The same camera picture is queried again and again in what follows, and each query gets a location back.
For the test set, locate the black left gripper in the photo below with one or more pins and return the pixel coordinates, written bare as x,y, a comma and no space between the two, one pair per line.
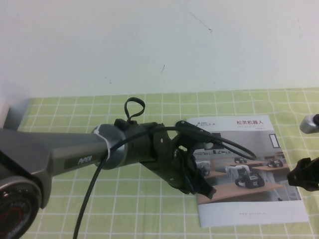
174,171

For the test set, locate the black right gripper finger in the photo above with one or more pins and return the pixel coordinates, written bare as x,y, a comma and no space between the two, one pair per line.
306,184
307,168

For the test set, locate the AgileX robot brochure book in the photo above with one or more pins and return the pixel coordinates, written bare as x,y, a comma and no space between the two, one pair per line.
249,211

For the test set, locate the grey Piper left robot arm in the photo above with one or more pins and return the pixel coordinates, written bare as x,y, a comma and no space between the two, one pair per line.
62,149

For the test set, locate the green white checked tablecloth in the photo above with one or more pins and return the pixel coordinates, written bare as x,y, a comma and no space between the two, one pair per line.
124,211

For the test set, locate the white zip tie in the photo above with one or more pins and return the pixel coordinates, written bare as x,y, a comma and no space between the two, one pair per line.
97,131

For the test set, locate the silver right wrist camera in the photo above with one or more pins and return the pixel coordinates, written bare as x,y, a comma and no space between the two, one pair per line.
307,125

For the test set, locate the black right camera bracket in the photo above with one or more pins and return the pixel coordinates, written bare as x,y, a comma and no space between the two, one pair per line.
317,119

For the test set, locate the black camera bracket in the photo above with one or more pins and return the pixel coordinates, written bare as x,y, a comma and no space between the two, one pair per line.
317,119
189,127

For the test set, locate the black left camera bracket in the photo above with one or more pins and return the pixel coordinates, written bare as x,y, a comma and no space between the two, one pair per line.
189,127

